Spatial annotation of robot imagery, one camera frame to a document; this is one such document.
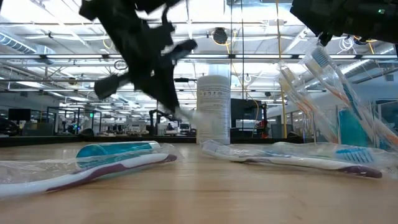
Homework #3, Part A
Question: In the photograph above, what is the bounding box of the orange white toothbrush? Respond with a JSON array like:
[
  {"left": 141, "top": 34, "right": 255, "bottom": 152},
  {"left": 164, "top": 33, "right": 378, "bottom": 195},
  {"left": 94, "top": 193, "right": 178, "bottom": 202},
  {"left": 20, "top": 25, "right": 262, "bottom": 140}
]
[{"left": 279, "top": 60, "right": 338, "bottom": 142}]

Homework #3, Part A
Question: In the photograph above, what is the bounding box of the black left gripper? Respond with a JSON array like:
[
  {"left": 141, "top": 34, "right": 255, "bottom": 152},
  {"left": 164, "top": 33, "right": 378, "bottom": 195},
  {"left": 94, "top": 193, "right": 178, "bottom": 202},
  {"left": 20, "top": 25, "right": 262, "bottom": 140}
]
[{"left": 94, "top": 24, "right": 198, "bottom": 113}]

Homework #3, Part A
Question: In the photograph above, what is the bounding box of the black hanging cable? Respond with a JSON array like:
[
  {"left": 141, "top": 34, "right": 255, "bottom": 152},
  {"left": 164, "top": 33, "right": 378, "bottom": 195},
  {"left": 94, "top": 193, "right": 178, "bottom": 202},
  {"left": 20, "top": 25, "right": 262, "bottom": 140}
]
[
  {"left": 241, "top": 0, "right": 246, "bottom": 100},
  {"left": 229, "top": 0, "right": 234, "bottom": 77}
]

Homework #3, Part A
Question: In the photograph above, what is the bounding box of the distant black robot station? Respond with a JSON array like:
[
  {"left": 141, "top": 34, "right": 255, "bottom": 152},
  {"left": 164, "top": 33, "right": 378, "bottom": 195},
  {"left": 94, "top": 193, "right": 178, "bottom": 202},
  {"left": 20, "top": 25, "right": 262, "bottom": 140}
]
[{"left": 148, "top": 108, "right": 187, "bottom": 136}]

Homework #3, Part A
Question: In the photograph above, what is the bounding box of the black hanging cable reel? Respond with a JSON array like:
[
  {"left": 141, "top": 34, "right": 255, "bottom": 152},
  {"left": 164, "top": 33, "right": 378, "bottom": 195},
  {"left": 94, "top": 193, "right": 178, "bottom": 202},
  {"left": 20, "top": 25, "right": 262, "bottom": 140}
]
[{"left": 212, "top": 27, "right": 229, "bottom": 45}]

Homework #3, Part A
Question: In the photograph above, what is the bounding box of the red cart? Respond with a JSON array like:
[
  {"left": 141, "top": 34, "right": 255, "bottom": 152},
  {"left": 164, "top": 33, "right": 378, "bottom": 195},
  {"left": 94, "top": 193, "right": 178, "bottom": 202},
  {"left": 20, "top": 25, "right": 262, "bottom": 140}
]
[{"left": 256, "top": 119, "right": 270, "bottom": 139}]

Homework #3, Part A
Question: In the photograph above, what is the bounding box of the white wipes canister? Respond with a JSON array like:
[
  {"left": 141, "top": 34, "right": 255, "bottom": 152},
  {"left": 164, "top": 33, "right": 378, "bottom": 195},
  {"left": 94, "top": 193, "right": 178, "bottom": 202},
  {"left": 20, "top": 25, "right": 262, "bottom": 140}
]
[{"left": 196, "top": 64, "right": 231, "bottom": 144}]

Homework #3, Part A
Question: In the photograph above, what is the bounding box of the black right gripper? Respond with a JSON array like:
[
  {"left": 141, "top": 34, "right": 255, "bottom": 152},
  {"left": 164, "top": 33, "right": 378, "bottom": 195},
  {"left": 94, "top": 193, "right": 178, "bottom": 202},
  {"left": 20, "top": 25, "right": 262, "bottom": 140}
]
[{"left": 290, "top": 0, "right": 398, "bottom": 47}]

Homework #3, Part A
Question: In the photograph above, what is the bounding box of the black cabinet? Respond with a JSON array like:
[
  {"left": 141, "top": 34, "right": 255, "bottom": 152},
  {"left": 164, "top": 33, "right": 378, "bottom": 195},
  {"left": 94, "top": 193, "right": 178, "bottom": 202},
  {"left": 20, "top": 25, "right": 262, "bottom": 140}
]
[{"left": 230, "top": 98, "right": 267, "bottom": 139}]

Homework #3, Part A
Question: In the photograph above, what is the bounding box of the black monitor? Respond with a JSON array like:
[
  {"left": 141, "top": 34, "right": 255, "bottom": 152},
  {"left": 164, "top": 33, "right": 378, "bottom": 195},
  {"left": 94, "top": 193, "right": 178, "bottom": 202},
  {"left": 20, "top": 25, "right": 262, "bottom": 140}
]
[{"left": 7, "top": 108, "right": 32, "bottom": 123}]

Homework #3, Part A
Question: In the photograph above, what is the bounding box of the clear plastic bag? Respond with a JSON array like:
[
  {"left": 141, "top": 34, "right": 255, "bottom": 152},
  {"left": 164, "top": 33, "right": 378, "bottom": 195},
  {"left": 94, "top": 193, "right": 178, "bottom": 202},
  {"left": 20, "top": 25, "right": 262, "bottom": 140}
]
[{"left": 303, "top": 99, "right": 398, "bottom": 153}]

